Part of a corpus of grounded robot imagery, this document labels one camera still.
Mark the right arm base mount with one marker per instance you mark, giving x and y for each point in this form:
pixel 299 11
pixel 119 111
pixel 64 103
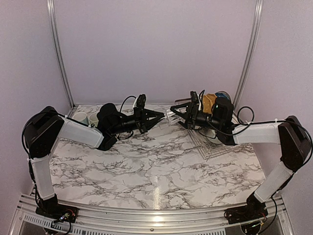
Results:
pixel 253 209

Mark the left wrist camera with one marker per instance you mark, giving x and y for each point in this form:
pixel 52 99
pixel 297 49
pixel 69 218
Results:
pixel 140 101

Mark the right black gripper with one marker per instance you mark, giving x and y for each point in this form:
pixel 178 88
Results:
pixel 191 110

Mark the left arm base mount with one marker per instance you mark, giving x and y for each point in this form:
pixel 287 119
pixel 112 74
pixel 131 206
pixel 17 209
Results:
pixel 57 213

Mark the aluminium frame post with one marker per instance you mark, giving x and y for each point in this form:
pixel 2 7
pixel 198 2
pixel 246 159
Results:
pixel 250 51
pixel 58 51

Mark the yellow dotted plate rear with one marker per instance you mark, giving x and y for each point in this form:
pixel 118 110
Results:
pixel 208 102

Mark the blue dotted plate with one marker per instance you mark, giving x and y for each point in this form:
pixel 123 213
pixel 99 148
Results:
pixel 223 94

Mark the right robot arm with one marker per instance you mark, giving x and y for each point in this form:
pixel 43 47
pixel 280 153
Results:
pixel 295 141

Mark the metal wire dish rack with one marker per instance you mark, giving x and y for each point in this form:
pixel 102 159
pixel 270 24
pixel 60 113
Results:
pixel 212 144

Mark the small white ribbed bowl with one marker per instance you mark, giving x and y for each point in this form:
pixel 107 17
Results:
pixel 211 135

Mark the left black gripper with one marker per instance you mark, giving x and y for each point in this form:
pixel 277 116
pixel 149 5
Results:
pixel 141 117

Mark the light green mug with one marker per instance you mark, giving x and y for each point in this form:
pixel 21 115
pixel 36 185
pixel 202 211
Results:
pixel 93 119

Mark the clear glass cup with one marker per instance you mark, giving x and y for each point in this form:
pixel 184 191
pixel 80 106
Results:
pixel 171 117

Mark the left aluminium frame post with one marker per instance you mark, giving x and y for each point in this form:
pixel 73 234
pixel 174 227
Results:
pixel 58 51

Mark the light blue mug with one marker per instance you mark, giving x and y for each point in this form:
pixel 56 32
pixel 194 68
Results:
pixel 81 117

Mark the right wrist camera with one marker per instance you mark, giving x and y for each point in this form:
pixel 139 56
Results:
pixel 195 100

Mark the right aluminium frame post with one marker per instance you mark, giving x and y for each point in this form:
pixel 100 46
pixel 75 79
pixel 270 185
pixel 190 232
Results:
pixel 250 51

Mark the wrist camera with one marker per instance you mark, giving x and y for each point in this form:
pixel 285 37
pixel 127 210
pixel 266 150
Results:
pixel 140 101
pixel 195 100

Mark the front aluminium frame rail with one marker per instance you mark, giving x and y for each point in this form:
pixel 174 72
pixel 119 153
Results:
pixel 97 220

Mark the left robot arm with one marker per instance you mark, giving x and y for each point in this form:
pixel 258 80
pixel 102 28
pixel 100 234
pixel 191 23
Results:
pixel 45 129

